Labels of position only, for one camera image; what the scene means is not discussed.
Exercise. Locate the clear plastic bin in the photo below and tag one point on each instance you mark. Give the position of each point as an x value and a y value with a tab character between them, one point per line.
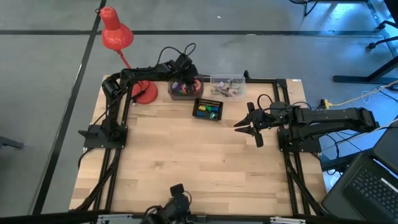
242	95

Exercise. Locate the black table-level camera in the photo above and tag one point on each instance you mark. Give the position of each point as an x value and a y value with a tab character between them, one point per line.
177	189

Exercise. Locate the black mesh basket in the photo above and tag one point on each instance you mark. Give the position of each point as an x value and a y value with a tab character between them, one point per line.
206	118

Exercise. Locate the grey staple remover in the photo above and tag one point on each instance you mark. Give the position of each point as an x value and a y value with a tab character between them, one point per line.
220	91

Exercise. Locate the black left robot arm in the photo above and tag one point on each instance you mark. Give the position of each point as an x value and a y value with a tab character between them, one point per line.
115	102

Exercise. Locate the grey furniture foot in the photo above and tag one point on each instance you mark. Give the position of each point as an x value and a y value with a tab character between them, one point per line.
9	142

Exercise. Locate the blue mini stapler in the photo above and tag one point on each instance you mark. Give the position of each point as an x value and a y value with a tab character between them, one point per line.
200	114
215	109

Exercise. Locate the black laptop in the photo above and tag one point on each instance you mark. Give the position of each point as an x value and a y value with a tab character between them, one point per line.
335	199

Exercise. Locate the black keyboard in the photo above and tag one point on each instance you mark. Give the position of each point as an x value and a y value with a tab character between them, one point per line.
370	189

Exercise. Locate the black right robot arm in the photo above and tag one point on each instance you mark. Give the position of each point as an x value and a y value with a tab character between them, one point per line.
326	119

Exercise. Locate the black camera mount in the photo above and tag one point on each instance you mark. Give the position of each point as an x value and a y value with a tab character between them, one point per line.
177	207

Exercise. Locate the black aluminium table frame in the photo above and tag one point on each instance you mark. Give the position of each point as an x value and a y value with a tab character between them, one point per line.
289	174

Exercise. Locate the purple tape roll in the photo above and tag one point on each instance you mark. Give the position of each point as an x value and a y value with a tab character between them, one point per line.
176	88

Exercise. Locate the red tape roll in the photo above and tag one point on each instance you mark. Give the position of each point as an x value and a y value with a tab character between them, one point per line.
197	87

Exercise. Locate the yellow mini stapler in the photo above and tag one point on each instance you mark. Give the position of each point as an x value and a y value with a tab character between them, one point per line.
202	108

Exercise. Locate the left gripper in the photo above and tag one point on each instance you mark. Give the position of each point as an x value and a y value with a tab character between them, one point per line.
186	74

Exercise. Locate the yellow power strip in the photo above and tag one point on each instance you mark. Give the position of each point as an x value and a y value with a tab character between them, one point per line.
325	103

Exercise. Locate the red desk lamp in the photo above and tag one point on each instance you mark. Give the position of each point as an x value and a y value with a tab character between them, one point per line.
116	34

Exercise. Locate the green mini stapler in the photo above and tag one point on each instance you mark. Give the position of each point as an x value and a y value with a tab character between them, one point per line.
209	109
213	115

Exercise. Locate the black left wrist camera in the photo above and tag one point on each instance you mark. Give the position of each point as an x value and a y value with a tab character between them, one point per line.
184	61

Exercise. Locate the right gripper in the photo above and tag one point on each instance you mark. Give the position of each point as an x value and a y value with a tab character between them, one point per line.
261	121

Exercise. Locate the pink staple remover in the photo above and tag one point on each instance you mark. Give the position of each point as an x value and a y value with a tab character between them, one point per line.
232	92

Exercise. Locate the grey tinted plastic bin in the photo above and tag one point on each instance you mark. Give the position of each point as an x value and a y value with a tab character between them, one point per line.
174	97

